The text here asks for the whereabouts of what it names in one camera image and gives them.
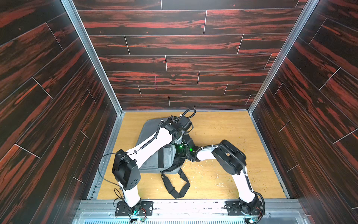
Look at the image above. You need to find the grey zippered laptop bag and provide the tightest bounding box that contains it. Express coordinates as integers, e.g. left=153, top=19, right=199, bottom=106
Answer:
left=139, top=117, right=190, bottom=199

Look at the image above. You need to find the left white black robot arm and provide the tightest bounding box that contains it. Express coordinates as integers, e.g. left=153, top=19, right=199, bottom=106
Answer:
left=112, top=121, right=190, bottom=216

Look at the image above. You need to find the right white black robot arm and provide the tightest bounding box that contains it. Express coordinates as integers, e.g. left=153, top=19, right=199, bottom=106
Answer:
left=175, top=135, right=265, bottom=219

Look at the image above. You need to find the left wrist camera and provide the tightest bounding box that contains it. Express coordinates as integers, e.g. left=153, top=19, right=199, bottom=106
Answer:
left=177, top=116, right=193, bottom=132

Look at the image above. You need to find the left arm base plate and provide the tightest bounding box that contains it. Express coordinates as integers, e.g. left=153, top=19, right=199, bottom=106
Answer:
left=115, top=201, right=154, bottom=217

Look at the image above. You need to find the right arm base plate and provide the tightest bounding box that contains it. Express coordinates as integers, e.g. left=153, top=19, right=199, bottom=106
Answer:
left=224, top=200, right=265, bottom=217

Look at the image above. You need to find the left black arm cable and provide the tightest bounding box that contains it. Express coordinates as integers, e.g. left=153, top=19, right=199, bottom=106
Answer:
left=97, top=152, right=126, bottom=208

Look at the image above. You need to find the aluminium front rail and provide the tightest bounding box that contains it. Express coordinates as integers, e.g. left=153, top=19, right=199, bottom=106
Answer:
left=73, top=199, right=311, bottom=224

